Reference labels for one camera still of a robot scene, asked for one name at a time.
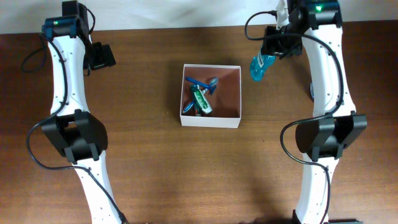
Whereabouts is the clear purple foam soap bottle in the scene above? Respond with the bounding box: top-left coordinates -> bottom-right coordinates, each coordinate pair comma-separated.
310,82 -> 315,101

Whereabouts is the blue white toothbrush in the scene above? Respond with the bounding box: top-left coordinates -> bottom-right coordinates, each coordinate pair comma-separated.
182,77 -> 218,115

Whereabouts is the blue mouthwash bottle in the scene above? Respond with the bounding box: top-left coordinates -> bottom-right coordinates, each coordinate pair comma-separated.
250,48 -> 276,82

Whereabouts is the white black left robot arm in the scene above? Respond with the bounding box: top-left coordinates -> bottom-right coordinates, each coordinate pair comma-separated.
39,1 -> 127,223

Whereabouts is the green Dettol soap bar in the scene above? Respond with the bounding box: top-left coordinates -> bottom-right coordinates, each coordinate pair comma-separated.
190,85 -> 213,114

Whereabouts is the blue disposable razor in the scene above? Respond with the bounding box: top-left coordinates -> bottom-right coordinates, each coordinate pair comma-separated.
185,77 -> 218,95

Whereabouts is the teal white toothpaste tube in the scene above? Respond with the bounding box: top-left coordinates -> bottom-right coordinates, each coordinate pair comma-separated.
194,106 -> 201,116

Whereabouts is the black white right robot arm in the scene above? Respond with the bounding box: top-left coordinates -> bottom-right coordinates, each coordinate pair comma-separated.
262,1 -> 367,223

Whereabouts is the white cardboard box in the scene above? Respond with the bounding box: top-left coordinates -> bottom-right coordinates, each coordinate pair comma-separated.
179,64 -> 242,128

